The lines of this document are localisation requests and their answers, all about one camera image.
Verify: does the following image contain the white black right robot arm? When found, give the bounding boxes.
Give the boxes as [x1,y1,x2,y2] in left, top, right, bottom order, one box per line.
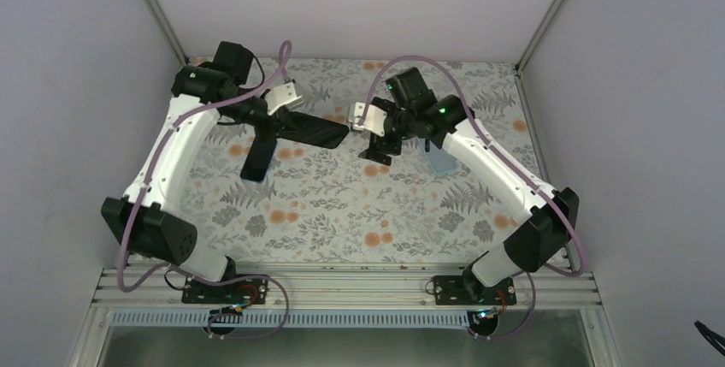
[348,68,579,305]

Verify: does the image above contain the aluminium frame post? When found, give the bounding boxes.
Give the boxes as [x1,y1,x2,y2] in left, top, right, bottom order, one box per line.
[515,0,566,77]
[144,0,189,65]

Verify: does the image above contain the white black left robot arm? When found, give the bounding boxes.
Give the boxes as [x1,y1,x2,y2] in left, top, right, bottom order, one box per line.
[101,40,297,303]

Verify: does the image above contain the light blue phone case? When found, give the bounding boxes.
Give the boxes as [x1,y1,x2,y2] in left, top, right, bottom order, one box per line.
[423,146,458,176]

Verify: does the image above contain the blue phone with black screen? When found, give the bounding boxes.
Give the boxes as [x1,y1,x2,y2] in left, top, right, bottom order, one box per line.
[240,135,277,182]

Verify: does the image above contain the aluminium mounting rail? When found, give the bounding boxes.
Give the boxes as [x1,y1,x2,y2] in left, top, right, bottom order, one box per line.
[91,263,603,311]

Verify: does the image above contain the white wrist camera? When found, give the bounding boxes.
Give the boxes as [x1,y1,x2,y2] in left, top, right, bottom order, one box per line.
[262,80,302,115]
[348,102,387,137]

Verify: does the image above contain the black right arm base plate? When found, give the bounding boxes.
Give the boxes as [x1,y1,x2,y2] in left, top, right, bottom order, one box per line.
[428,275,517,306]

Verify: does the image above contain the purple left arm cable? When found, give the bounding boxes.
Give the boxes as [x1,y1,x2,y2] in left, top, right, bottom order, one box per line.
[115,39,293,343]

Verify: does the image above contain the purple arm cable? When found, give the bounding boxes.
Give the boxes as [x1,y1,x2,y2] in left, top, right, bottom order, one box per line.
[353,55,589,341]
[115,39,293,343]

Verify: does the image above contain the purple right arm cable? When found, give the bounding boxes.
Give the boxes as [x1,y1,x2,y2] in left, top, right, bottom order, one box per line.
[353,55,589,341]

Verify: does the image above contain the floral patterned table mat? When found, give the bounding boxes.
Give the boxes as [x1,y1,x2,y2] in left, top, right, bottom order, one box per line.
[175,59,540,263]

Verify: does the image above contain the black object at corner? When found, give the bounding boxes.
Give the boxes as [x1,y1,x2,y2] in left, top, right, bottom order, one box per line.
[693,320,724,355]

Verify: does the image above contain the slotted grey cable duct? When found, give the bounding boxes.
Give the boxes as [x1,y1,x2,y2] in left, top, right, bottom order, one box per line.
[109,308,470,329]

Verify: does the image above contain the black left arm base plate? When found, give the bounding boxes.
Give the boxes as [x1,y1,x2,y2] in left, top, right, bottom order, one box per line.
[181,275,268,305]

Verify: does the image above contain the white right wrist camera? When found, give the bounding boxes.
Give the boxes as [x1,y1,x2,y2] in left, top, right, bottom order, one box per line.
[348,102,387,137]

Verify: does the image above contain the right aluminium frame post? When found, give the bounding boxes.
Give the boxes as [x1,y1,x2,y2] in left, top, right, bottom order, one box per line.
[515,0,566,77]

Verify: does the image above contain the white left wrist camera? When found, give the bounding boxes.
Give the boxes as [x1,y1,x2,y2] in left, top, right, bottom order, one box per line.
[262,80,302,115]

